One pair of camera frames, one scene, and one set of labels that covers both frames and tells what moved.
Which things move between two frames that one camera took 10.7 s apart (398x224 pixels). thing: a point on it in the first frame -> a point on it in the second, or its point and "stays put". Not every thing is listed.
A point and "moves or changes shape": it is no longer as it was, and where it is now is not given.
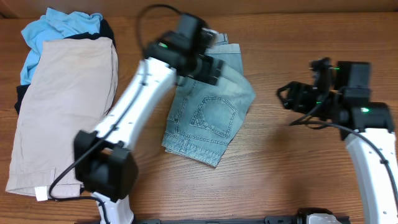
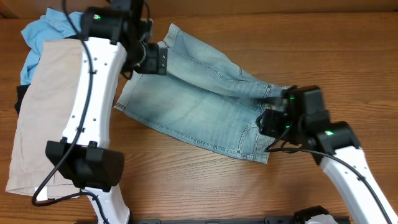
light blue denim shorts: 204,117 moves or changes shape
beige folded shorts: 74,86 stays put
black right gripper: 300,94 -> 273,119
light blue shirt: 54,25 stays put
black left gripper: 212,71 -> 161,59
